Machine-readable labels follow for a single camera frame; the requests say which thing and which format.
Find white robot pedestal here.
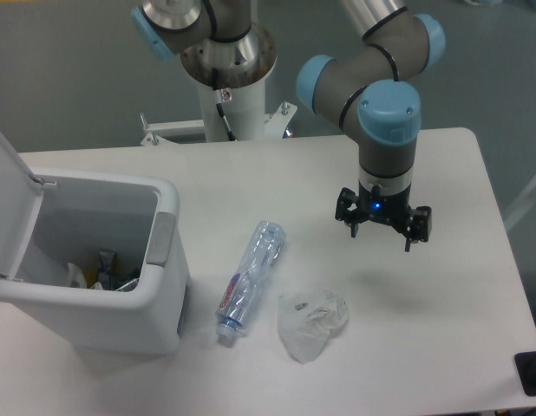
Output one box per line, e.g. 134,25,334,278
141,23,297,146

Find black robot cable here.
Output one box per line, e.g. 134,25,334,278
210,67,239,143

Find clear plastic bag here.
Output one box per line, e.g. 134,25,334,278
278,289,350,364

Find white trash can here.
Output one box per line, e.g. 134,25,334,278
0,170,190,354

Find crushed clear plastic bottle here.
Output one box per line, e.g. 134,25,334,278
215,221,286,347

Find black device at table edge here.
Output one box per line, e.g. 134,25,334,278
514,351,536,397

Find dark wrapper trash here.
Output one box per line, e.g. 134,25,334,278
96,250,141,292

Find white trash can lid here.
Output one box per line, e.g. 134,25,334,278
0,132,56,280

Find white crumpled paper trash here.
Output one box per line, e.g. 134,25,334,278
67,263,104,290

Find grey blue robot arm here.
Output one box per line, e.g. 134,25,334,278
131,1,446,244

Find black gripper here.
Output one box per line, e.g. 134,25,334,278
335,185,432,252

